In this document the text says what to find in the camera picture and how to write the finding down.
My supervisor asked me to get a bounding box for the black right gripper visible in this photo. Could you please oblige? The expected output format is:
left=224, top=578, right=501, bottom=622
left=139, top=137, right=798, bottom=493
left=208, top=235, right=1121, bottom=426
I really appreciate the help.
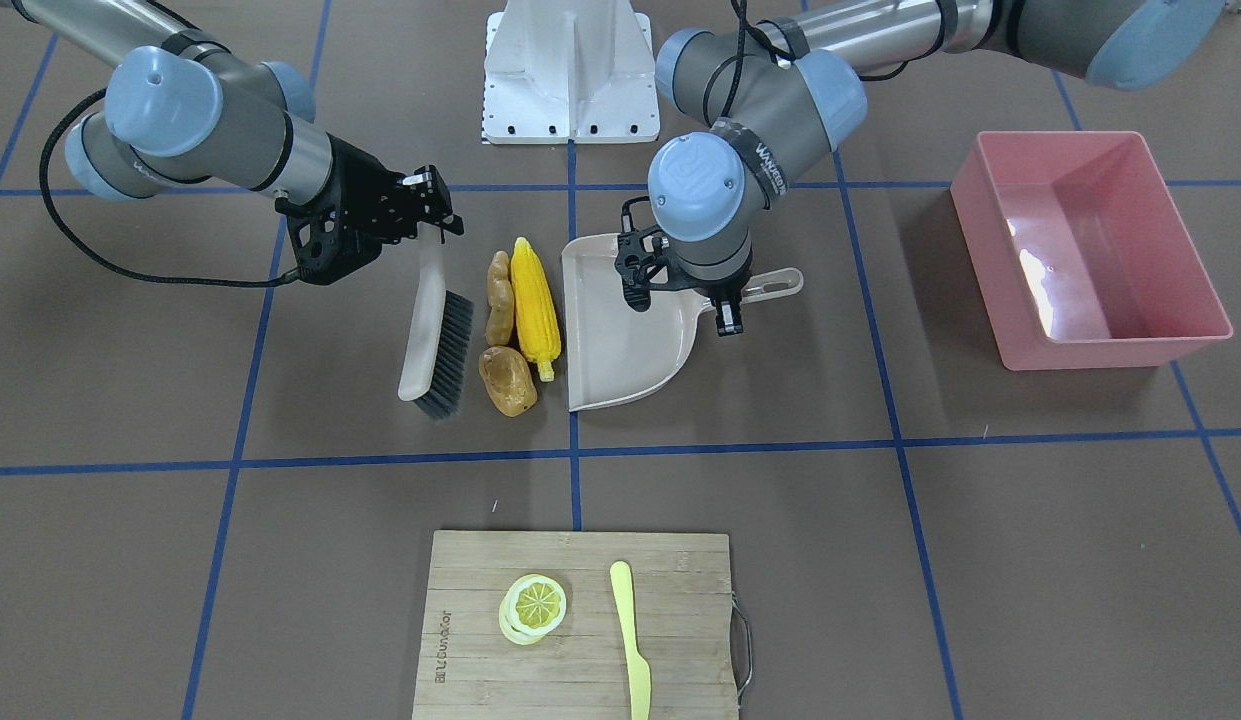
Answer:
left=278, top=135, right=465, bottom=286

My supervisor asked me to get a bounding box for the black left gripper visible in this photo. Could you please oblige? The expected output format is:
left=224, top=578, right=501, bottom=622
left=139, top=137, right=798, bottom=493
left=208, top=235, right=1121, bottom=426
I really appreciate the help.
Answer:
left=614, top=199, right=753, bottom=336

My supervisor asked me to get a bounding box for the beige plastic dustpan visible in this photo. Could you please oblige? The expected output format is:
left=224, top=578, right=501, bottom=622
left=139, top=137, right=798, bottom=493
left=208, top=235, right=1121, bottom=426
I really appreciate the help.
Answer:
left=561, top=233, right=805, bottom=413

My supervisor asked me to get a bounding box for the yellow toy corn cob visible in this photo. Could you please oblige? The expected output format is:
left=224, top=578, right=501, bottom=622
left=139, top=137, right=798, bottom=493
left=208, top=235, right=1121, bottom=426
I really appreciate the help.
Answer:
left=510, top=237, right=562, bottom=382

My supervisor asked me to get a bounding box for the beige hand brush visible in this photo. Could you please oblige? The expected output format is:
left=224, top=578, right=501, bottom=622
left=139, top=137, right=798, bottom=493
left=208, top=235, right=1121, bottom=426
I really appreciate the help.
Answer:
left=397, top=227, right=474, bottom=421

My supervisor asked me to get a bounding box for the brown toy potato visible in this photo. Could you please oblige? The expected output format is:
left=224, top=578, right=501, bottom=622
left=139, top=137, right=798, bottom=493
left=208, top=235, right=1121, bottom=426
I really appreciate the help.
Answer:
left=478, top=346, right=539, bottom=418

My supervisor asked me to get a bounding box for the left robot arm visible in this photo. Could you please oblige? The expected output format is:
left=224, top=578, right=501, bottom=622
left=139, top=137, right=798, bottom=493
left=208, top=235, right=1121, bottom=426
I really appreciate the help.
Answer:
left=614, top=1, right=1225, bottom=336

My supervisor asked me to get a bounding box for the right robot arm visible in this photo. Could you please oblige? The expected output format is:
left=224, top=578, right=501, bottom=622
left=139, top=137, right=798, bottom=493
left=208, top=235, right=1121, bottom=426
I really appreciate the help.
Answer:
left=11, top=1, right=464, bottom=287

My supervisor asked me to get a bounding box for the pink plastic bin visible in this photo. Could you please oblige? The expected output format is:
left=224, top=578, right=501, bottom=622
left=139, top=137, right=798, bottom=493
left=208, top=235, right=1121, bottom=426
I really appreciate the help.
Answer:
left=951, top=132, right=1234, bottom=372

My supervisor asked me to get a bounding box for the yellow plastic knife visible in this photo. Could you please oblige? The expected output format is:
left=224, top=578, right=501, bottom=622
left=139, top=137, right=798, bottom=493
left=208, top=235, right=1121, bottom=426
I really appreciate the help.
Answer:
left=608, top=560, right=653, bottom=719

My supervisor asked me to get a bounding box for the wooden cutting board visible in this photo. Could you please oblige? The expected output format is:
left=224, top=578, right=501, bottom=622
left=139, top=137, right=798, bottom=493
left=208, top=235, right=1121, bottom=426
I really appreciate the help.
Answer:
left=411, top=530, right=740, bottom=719

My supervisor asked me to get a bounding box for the yellow lemon slice toy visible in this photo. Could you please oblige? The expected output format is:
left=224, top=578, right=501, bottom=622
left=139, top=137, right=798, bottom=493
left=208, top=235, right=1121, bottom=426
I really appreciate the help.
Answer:
left=496, top=574, right=568, bottom=646

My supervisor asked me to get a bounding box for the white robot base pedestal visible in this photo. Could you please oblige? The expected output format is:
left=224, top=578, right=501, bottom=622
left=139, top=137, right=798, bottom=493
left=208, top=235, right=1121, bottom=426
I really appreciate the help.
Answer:
left=480, top=1, right=661, bottom=145

